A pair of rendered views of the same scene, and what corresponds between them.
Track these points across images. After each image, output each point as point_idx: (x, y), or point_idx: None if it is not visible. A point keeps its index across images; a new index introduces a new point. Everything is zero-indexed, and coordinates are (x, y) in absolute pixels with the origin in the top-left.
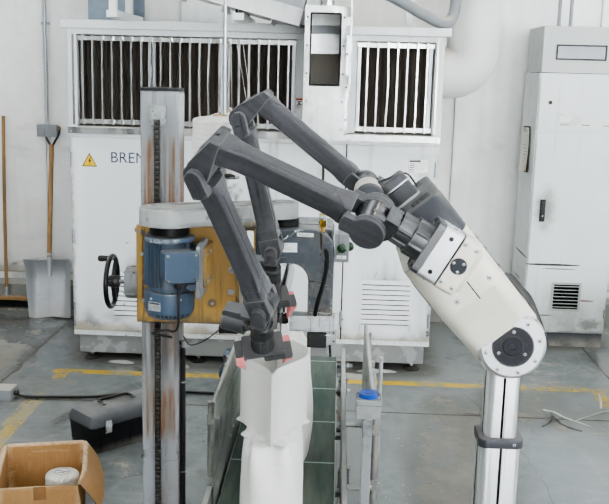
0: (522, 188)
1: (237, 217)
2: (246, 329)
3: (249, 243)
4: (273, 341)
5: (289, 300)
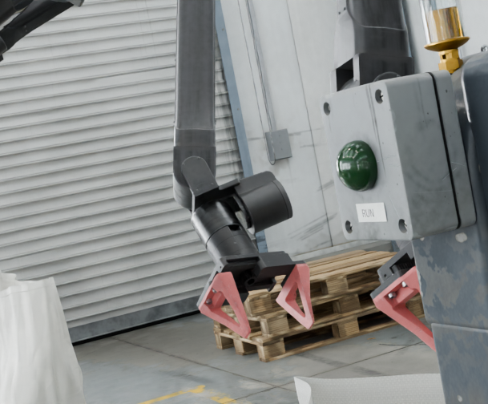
0: None
1: (176, 26)
2: (243, 224)
3: (175, 68)
4: (214, 261)
5: (378, 273)
